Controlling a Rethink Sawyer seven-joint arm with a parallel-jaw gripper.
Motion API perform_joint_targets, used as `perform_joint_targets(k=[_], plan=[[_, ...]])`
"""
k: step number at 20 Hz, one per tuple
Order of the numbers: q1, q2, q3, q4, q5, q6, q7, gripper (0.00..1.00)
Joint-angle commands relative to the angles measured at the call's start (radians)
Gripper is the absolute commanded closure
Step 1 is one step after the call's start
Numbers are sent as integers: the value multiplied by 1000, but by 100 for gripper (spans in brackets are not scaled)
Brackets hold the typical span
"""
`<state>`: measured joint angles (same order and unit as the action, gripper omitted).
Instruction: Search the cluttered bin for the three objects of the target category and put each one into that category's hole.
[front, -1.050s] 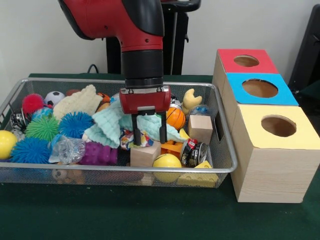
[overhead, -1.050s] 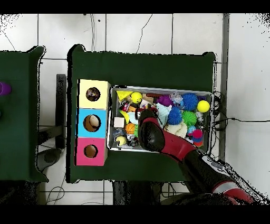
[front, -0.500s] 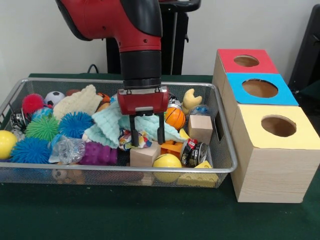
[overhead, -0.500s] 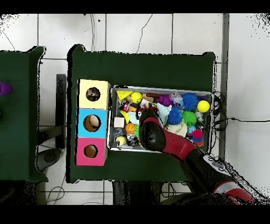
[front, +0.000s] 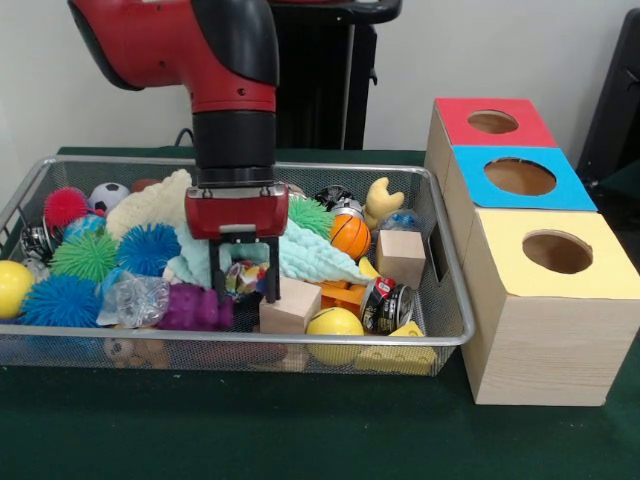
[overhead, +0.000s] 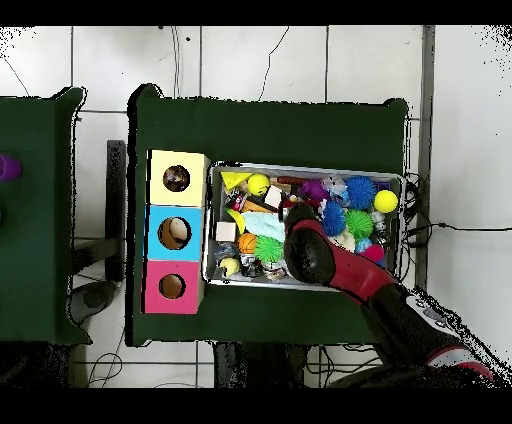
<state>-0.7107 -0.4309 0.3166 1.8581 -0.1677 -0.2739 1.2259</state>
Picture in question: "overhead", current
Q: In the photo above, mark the plain yellow ball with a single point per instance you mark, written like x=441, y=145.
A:
x=386, y=201

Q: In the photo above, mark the yellow smiley face ball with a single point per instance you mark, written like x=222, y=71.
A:
x=258, y=184

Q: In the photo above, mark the mint green cloth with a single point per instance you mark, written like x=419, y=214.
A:
x=264, y=226

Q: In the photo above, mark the purple cup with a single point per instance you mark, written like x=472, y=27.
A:
x=10, y=168

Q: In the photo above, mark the pale patterned fabric scrunchie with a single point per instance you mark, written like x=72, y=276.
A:
x=176, y=178

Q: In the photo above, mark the crushed clear plastic bottle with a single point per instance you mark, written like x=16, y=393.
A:
x=335, y=186

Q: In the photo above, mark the purple knobbly rubber toy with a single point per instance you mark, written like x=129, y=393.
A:
x=314, y=190

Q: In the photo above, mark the large blue spiky ball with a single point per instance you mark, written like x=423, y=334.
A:
x=360, y=192

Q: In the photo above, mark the cream white cloth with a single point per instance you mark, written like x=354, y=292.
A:
x=346, y=240

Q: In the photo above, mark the grey round seat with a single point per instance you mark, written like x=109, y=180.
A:
x=96, y=298

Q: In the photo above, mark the dark green table cloth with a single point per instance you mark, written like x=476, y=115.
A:
x=272, y=136
x=32, y=240

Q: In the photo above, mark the yellow cheese wedge toy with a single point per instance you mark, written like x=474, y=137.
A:
x=234, y=179

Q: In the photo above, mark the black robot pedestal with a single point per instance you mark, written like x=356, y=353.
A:
x=260, y=368

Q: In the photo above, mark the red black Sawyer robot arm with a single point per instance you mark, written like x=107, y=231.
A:
x=352, y=272

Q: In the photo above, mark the wooden box with three holes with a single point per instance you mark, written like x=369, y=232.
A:
x=160, y=240

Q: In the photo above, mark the small blue spiky ball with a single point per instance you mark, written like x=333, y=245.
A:
x=332, y=219

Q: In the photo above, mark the pink spiky ball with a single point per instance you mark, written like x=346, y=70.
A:
x=374, y=252

